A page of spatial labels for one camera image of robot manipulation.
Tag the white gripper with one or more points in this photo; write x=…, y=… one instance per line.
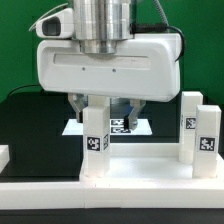
x=144, y=67

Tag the white front obstacle bar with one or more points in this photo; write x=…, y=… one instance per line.
x=158, y=194

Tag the white left obstacle bar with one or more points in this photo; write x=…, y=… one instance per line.
x=4, y=156

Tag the white marker tag plate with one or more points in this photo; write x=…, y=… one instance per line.
x=73, y=128

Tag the white desk top tray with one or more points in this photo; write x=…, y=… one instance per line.
x=142, y=161

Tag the white obstacle bar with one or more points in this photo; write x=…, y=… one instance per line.
x=4, y=156
x=158, y=194

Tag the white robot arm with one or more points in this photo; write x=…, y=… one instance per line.
x=95, y=47

